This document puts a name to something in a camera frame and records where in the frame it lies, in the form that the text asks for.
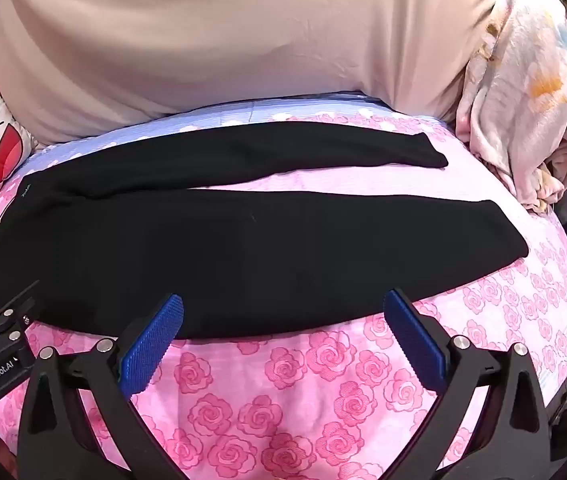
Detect black pants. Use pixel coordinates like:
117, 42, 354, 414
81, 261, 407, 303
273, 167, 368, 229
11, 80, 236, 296
0, 121, 450, 341

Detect pink floral blanket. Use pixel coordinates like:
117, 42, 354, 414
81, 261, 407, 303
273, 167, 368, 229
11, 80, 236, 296
456, 0, 567, 217

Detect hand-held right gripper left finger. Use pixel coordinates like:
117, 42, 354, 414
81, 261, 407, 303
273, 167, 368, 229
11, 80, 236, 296
17, 294, 186, 480

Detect pink rose bed sheet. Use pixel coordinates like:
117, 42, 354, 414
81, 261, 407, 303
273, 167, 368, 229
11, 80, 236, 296
0, 92, 567, 480

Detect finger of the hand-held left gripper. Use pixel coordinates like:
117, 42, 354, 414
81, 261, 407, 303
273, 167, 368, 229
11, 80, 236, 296
0, 279, 42, 348

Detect beige cloth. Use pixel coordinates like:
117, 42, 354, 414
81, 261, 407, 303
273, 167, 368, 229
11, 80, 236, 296
0, 0, 509, 146

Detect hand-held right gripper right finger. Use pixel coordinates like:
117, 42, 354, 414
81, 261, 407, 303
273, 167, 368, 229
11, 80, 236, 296
383, 287, 551, 480

